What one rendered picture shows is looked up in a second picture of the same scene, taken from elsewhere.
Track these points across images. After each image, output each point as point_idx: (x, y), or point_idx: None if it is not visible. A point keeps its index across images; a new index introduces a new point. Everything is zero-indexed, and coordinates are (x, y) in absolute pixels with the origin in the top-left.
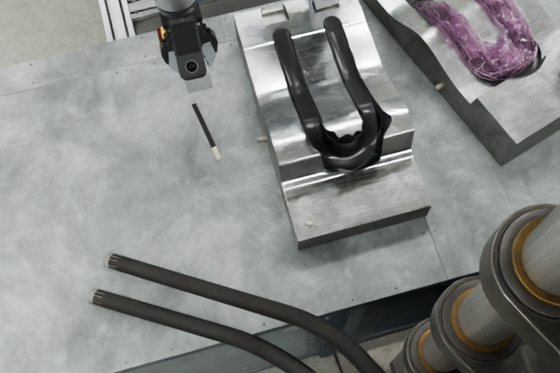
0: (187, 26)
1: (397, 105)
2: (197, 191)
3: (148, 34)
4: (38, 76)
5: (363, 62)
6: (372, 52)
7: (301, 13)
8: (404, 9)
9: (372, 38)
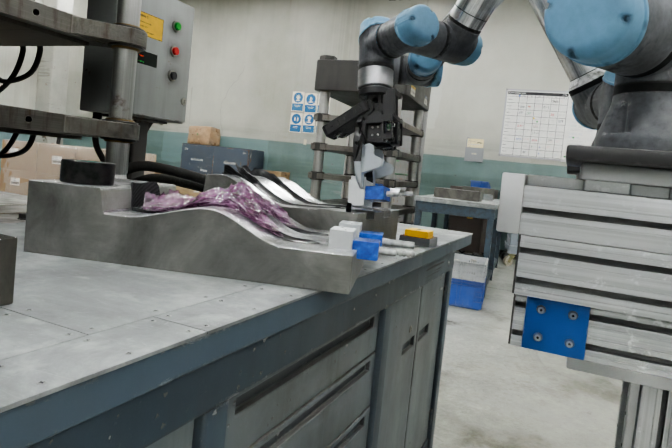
0: None
1: (231, 176)
2: None
3: (440, 244)
4: (447, 235)
5: (285, 205)
6: (286, 206)
7: (363, 209)
8: (302, 228)
9: (297, 207)
